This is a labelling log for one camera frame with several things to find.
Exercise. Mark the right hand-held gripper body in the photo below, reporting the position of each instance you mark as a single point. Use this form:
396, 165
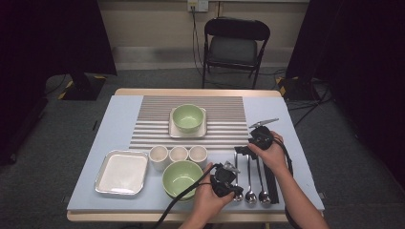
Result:
261, 137

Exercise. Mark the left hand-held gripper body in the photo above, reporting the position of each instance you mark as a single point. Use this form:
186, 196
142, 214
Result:
223, 179

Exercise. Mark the steel spoon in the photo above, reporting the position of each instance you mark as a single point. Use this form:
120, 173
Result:
264, 197
250, 197
236, 180

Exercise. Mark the row of black chopsticks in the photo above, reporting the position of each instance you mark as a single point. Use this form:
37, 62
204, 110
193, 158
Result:
272, 187

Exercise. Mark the green bowl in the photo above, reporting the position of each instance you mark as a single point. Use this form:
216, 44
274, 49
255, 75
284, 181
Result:
178, 178
187, 119
185, 200

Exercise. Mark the square white plate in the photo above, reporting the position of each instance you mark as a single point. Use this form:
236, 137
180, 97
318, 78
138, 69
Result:
122, 173
173, 133

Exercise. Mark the person's right hand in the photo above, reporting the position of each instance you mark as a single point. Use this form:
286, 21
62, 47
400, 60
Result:
270, 156

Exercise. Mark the person's left hand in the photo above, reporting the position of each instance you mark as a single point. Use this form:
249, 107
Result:
208, 200

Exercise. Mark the cream ceramic cup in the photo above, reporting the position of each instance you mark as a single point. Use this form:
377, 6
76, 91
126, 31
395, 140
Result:
158, 154
178, 153
198, 153

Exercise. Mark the black stand base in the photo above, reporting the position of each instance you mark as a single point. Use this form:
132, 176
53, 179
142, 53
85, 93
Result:
296, 90
82, 89

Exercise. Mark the black folding chair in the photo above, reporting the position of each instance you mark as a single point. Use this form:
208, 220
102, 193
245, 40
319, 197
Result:
234, 51

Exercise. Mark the striped woven placemat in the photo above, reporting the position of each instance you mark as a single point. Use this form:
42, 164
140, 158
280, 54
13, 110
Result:
153, 108

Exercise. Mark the wooden table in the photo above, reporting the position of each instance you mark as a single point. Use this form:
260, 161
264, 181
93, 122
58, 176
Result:
159, 92

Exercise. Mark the black curtain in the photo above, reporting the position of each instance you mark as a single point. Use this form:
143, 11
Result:
47, 38
366, 63

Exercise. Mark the small black stick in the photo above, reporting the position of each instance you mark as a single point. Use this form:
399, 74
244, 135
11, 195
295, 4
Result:
95, 125

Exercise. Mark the white wall socket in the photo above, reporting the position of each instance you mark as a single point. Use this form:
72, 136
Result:
199, 5

